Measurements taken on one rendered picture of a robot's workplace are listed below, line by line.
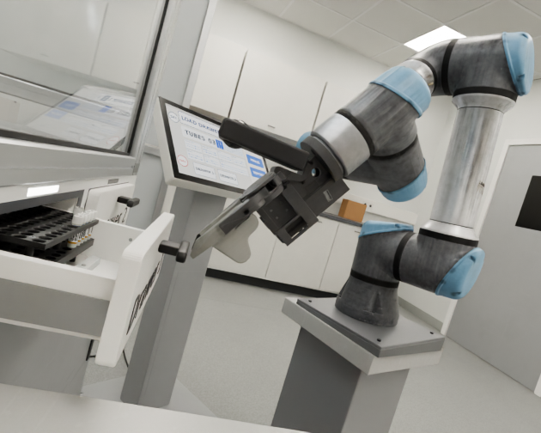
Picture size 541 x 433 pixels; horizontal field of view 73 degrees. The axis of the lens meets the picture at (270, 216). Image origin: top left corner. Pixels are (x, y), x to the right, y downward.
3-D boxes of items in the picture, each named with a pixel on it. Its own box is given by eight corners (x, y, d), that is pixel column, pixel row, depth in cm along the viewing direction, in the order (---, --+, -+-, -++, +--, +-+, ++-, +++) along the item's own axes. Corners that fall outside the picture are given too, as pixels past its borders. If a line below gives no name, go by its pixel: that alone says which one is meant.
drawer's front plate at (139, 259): (158, 277, 61) (175, 214, 60) (112, 371, 33) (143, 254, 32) (148, 274, 61) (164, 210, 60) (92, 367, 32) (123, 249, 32)
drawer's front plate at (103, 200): (124, 228, 90) (135, 184, 89) (84, 255, 61) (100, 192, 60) (117, 226, 89) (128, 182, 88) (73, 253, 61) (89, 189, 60)
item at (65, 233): (98, 223, 53) (99, 219, 53) (44, 250, 36) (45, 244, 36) (84, 220, 53) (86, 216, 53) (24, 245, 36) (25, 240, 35)
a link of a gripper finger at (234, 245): (218, 289, 43) (276, 238, 45) (185, 253, 42) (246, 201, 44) (215, 283, 46) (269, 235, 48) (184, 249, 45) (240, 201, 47)
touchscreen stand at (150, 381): (230, 438, 147) (302, 194, 139) (127, 490, 112) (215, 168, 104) (161, 372, 178) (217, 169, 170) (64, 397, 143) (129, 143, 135)
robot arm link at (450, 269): (410, 279, 89) (467, 50, 83) (476, 302, 79) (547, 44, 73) (387, 283, 80) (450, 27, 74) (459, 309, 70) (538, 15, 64)
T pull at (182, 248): (188, 251, 51) (191, 241, 51) (184, 265, 43) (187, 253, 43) (161, 244, 50) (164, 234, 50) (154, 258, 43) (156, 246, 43)
